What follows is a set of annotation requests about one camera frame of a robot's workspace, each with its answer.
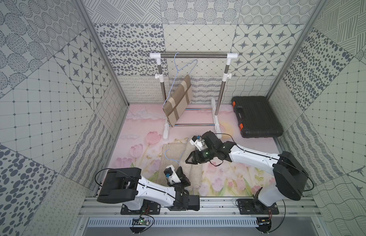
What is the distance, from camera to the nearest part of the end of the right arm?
0.63 m

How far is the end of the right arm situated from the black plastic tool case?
1.28 feet

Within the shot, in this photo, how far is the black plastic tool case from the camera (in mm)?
978
